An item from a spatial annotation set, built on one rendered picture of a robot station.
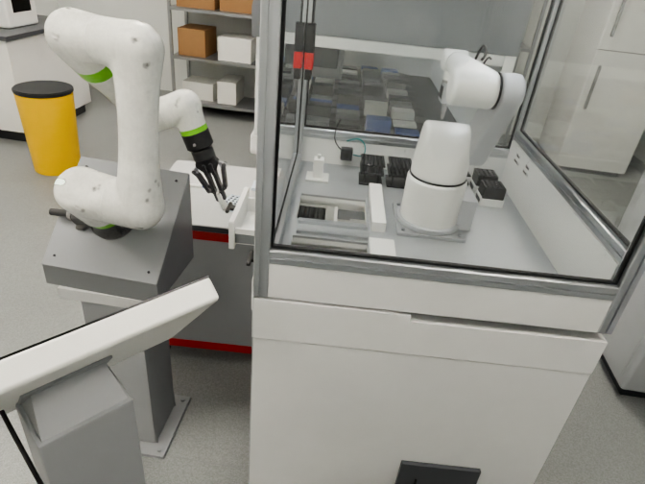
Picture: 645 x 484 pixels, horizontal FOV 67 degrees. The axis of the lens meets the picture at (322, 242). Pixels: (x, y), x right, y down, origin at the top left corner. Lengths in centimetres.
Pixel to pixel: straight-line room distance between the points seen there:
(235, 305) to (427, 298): 111
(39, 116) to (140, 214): 293
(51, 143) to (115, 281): 279
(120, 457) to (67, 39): 92
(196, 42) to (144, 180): 441
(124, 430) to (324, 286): 57
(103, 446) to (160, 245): 73
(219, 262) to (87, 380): 120
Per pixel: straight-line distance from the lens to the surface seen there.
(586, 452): 256
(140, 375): 192
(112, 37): 129
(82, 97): 584
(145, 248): 160
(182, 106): 167
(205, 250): 207
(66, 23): 136
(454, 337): 140
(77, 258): 168
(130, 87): 129
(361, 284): 126
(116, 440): 104
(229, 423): 223
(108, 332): 87
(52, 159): 438
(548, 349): 149
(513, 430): 171
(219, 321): 228
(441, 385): 152
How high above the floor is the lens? 174
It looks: 31 degrees down
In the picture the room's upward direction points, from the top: 6 degrees clockwise
